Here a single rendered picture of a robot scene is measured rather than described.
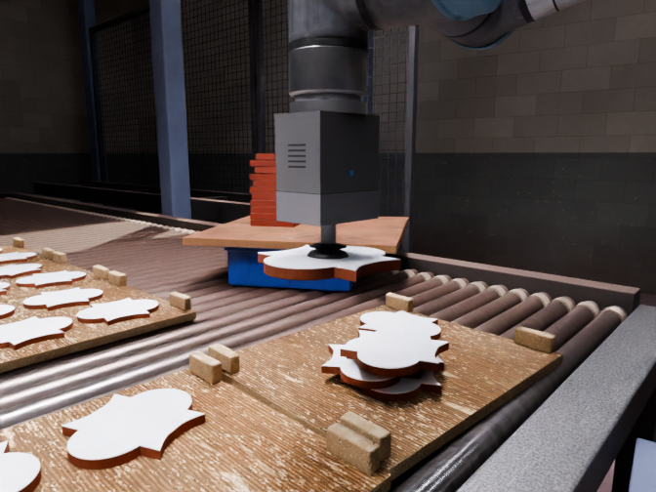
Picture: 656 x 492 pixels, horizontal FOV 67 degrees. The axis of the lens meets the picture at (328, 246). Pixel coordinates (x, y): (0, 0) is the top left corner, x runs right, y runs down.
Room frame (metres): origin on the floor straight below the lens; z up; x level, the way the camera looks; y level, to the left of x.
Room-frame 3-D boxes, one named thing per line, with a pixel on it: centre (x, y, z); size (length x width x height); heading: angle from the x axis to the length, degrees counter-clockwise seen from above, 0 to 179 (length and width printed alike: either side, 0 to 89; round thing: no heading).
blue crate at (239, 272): (1.28, 0.06, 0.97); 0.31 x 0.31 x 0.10; 78
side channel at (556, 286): (2.37, 0.84, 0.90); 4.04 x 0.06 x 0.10; 48
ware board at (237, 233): (1.34, 0.05, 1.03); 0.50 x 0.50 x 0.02; 78
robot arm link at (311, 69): (0.50, 0.00, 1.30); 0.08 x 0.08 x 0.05
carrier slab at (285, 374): (0.70, -0.09, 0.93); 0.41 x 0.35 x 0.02; 133
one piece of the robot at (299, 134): (0.51, 0.01, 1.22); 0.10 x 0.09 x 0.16; 45
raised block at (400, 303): (0.93, -0.14, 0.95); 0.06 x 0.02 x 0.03; 43
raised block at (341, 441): (0.44, -0.02, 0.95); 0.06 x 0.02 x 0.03; 45
